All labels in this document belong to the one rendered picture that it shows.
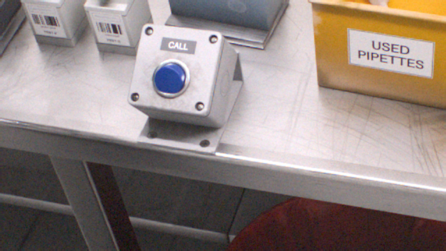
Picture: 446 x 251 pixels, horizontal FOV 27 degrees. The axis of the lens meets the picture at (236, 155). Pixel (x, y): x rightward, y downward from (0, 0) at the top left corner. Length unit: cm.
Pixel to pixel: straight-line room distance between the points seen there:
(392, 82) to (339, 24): 7
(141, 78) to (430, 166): 24
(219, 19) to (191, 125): 12
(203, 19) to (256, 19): 6
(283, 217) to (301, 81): 49
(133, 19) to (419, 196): 30
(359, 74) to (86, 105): 24
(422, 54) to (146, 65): 22
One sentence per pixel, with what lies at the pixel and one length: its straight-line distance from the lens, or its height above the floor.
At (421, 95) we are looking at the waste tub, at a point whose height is 89.
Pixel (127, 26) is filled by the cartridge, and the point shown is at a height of 91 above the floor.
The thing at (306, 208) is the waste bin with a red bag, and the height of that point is 43.
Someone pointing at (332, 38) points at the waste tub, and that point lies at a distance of 76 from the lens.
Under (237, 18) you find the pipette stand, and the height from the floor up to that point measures 89.
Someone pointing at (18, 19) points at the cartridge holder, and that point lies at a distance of 93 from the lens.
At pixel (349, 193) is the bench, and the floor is 86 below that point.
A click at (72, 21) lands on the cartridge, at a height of 90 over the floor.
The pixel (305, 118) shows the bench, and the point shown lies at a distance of 78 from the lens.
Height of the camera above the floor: 145
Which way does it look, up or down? 49 degrees down
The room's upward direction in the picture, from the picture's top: 11 degrees counter-clockwise
